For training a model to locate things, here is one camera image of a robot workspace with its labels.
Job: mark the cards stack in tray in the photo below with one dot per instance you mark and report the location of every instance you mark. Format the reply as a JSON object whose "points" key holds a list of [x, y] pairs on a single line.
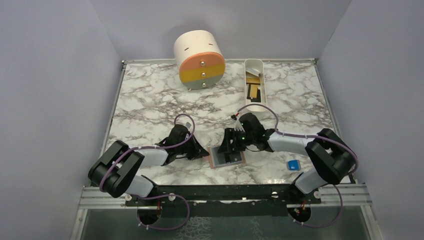
{"points": [[252, 76]]}

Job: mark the aluminium table frame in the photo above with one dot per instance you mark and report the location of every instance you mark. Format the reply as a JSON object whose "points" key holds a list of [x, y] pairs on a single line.
{"points": [[149, 96]]}

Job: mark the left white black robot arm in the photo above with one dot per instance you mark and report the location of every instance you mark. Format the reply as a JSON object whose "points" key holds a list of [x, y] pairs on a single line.
{"points": [[115, 172]]}

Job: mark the dark credit card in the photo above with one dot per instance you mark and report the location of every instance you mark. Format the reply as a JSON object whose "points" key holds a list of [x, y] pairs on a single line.
{"points": [[217, 159]]}

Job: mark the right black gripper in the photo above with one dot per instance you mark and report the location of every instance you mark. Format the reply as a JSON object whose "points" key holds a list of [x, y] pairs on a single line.
{"points": [[226, 146]]}

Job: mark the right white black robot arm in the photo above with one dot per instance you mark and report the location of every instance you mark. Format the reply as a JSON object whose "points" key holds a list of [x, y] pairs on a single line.
{"points": [[330, 157]]}

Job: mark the long white oval tray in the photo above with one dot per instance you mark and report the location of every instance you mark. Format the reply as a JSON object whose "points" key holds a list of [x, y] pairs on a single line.
{"points": [[258, 65]]}

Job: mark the round drawer cabinet orange yellow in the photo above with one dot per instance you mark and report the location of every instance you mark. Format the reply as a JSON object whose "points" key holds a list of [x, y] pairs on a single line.
{"points": [[199, 60]]}

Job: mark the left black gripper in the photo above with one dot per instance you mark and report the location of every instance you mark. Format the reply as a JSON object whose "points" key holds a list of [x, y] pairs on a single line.
{"points": [[198, 151]]}

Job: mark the gold black striped card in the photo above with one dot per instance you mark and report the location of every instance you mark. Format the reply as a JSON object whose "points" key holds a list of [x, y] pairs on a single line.
{"points": [[253, 93]]}

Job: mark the brown leather card holder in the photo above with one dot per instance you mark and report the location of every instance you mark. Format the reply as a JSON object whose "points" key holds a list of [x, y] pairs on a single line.
{"points": [[226, 160]]}

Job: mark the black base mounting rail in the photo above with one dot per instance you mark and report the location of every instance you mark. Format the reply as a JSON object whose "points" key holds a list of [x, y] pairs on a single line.
{"points": [[175, 201]]}

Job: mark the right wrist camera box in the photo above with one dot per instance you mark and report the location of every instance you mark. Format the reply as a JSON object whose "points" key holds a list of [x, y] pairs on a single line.
{"points": [[238, 126]]}

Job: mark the small blue object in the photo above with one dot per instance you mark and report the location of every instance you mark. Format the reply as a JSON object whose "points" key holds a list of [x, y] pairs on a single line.
{"points": [[294, 165]]}

